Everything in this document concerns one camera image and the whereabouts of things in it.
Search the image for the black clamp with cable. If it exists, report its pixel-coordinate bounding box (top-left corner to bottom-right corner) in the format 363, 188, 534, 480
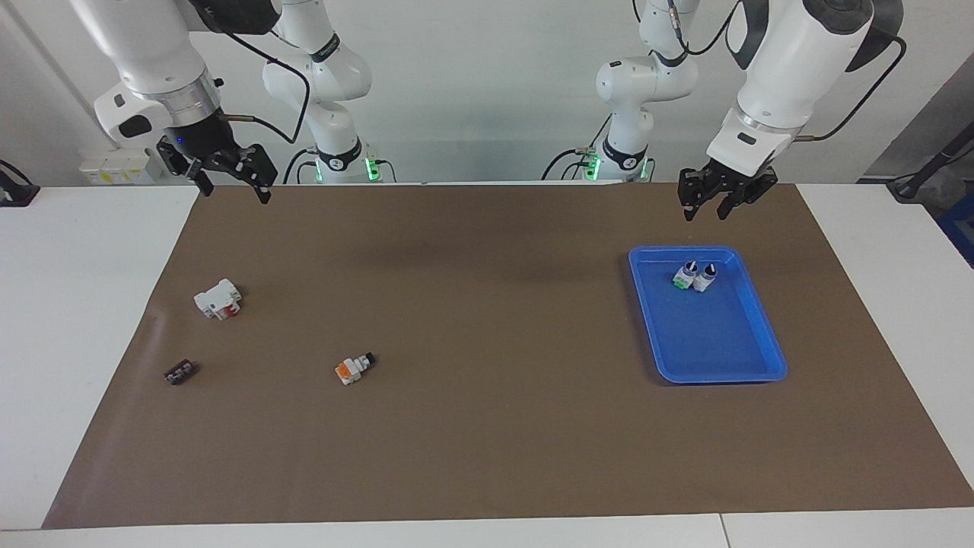
0, 160, 41, 208

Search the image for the white circuit breaker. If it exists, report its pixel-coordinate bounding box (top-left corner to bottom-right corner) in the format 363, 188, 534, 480
193, 279, 244, 321

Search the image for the black left base cable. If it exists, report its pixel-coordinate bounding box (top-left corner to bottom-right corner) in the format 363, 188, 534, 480
542, 114, 613, 182

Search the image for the black stand pole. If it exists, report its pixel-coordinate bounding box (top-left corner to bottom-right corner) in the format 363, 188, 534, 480
886, 122, 974, 202

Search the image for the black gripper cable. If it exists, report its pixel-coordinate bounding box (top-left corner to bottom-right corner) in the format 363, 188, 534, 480
666, 0, 909, 142
217, 27, 312, 145

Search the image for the blue crate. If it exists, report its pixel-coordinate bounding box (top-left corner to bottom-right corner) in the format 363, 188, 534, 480
937, 194, 974, 269

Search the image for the blue plastic tray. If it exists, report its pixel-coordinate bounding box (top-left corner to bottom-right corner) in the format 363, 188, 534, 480
628, 245, 789, 385

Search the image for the white orange push-button switch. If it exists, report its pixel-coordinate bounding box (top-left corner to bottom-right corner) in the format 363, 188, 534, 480
334, 352, 377, 387

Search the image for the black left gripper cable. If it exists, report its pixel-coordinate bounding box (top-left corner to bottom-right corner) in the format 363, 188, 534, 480
666, 0, 909, 142

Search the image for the black base cable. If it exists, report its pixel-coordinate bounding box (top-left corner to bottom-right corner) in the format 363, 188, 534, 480
283, 147, 319, 186
542, 114, 613, 182

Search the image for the brown table mat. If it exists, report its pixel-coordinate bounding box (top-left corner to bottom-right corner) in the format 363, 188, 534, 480
42, 181, 974, 530

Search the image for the white wall socket box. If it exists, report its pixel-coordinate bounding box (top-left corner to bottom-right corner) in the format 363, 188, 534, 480
79, 148, 165, 186

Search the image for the black right base cable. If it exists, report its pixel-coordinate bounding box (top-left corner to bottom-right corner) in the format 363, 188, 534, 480
283, 147, 319, 186

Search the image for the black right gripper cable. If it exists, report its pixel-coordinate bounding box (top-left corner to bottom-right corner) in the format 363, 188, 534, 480
217, 27, 312, 145

